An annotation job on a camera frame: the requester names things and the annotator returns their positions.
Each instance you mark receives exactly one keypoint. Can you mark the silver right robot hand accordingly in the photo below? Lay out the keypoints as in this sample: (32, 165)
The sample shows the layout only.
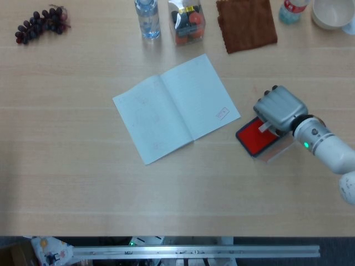
(281, 109)

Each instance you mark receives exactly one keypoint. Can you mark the small red-white stamp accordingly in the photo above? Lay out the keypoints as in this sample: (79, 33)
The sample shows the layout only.
(264, 127)

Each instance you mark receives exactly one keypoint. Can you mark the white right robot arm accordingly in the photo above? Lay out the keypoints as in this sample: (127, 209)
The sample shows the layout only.
(324, 144)

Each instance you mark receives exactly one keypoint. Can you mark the red ink pad with lid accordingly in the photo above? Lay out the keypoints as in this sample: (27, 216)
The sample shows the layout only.
(253, 137)

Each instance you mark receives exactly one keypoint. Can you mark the brown folded cloth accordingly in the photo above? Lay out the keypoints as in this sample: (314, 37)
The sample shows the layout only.
(247, 25)

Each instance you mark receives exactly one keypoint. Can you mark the red label plastic bottle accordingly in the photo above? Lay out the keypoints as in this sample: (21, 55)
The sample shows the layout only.
(291, 11)

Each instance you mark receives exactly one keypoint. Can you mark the open white notebook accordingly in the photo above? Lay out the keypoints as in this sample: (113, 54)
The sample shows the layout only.
(177, 108)

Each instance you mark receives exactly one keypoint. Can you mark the white cup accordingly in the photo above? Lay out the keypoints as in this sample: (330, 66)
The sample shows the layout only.
(350, 28)

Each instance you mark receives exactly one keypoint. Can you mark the cream ceramic bowl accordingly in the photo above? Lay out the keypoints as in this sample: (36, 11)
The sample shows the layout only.
(331, 14)

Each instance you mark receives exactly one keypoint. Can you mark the clear plastic water bottle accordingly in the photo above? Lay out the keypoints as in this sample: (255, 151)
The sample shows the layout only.
(149, 22)

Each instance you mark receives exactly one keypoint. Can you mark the dark purple grape bunch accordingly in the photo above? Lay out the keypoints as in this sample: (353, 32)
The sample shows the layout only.
(36, 25)

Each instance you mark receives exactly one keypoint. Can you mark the white patterned plastic bag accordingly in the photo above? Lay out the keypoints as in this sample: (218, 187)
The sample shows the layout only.
(50, 250)

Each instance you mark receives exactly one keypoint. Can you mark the cardboard box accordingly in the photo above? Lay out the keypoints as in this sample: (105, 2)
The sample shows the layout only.
(14, 255)

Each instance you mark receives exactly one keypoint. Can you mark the aluminium profile rail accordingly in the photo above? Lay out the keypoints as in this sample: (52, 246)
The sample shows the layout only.
(194, 251)

